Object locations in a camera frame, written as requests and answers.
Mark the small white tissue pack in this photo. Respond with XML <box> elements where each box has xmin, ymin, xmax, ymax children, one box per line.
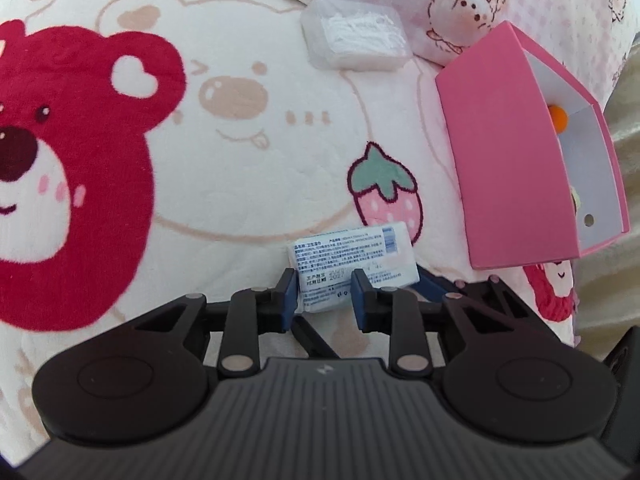
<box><xmin>287</xmin><ymin>221</ymin><xmax>421</xmax><ymax>315</ymax></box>

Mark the clear cotton swab box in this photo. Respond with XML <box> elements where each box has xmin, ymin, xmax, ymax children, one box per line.
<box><xmin>300</xmin><ymin>0</ymin><xmax>412</xmax><ymax>71</ymax></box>

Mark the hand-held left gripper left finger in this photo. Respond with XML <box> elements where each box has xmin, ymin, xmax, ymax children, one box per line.
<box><xmin>132</xmin><ymin>267</ymin><xmax>298</xmax><ymax>379</ymax></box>

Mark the orange ball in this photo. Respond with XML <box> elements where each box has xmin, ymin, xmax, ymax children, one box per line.
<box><xmin>547</xmin><ymin>105</ymin><xmax>571</xmax><ymax>133</ymax></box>

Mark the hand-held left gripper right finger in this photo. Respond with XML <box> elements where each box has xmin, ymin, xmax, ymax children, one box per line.
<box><xmin>350</xmin><ymin>269</ymin><xmax>506</xmax><ymax>379</ymax></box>

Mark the pink cardboard box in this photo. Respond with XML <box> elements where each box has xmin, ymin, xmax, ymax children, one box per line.
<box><xmin>435</xmin><ymin>21</ymin><xmax>631</xmax><ymax>270</ymax></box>

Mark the beige curtain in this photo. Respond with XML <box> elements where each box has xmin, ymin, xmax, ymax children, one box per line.
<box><xmin>570</xmin><ymin>35</ymin><xmax>640</xmax><ymax>351</ymax></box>

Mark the pink checked pillow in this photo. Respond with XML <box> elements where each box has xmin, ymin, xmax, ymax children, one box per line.
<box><xmin>264</xmin><ymin>0</ymin><xmax>633</xmax><ymax>106</ymax></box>

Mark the bear printed blanket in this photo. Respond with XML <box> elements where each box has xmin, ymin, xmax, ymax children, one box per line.
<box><xmin>0</xmin><ymin>0</ymin><xmax>581</xmax><ymax>466</ymax></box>

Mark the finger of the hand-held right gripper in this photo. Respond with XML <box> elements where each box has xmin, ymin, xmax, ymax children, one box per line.
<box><xmin>290</xmin><ymin>316</ymin><xmax>342</xmax><ymax>360</ymax></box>
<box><xmin>415</xmin><ymin>264</ymin><xmax>551</xmax><ymax>335</ymax></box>

